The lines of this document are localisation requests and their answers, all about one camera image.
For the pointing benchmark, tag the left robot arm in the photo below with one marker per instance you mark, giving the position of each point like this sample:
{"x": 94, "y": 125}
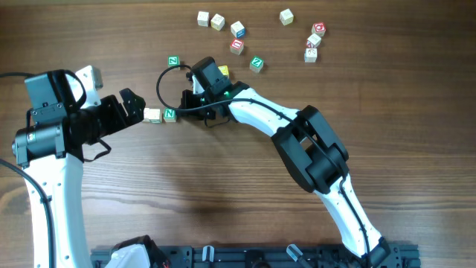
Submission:
{"x": 66, "y": 113}

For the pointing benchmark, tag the green N block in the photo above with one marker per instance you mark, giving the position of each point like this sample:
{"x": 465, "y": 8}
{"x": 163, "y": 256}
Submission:
{"x": 170, "y": 115}

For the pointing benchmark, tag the yellow edged wooden block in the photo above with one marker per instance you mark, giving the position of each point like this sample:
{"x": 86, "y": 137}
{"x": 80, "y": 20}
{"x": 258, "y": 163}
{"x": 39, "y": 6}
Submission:
{"x": 217, "y": 22}

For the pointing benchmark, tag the white block dotted face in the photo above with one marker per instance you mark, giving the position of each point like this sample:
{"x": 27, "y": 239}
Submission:
{"x": 146, "y": 114}

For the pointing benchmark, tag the plain wooden block far left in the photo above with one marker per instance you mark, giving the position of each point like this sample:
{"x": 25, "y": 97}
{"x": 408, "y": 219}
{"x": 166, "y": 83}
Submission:
{"x": 203, "y": 18}

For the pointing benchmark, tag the red letter block right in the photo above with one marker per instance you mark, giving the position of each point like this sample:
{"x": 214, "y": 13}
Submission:
{"x": 319, "y": 29}

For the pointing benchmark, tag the plain wooden block top right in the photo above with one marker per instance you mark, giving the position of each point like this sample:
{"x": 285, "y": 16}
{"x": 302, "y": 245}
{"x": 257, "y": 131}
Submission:
{"x": 286, "y": 17}

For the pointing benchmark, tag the white picture block right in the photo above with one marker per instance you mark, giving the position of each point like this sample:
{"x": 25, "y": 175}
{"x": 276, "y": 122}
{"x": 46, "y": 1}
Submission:
{"x": 310, "y": 55}

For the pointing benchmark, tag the white block green side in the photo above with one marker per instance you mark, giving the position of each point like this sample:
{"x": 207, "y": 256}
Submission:
{"x": 154, "y": 116}

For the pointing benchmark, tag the plain wooden block blue side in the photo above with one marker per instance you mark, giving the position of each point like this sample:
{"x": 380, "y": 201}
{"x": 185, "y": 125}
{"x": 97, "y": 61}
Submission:
{"x": 238, "y": 29}

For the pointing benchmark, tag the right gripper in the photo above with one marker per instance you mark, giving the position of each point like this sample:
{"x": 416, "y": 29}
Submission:
{"x": 190, "y": 113}

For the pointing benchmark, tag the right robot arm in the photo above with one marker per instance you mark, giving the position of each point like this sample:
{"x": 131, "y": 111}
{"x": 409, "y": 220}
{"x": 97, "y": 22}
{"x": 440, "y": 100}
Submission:
{"x": 312, "y": 153}

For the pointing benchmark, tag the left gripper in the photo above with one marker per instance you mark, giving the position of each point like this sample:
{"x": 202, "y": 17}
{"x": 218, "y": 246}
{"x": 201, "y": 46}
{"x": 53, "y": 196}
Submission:
{"x": 117, "y": 120}

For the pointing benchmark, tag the green Z block centre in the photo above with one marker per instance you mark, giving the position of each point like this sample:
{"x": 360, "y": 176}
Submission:
{"x": 256, "y": 64}

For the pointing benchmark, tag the green z block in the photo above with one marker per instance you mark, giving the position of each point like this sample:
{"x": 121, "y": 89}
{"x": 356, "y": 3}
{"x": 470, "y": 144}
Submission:
{"x": 256, "y": 64}
{"x": 173, "y": 60}

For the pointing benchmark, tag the white block red side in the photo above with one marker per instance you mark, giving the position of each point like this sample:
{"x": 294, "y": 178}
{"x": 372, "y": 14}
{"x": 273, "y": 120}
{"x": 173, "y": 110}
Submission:
{"x": 313, "y": 41}

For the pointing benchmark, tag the green Z block left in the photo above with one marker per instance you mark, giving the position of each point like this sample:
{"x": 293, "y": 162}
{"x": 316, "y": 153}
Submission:
{"x": 173, "y": 60}

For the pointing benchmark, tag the red U block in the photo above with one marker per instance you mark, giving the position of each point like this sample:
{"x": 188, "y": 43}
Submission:
{"x": 237, "y": 46}

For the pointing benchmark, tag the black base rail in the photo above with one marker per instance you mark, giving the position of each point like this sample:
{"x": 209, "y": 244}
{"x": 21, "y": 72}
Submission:
{"x": 401, "y": 256}

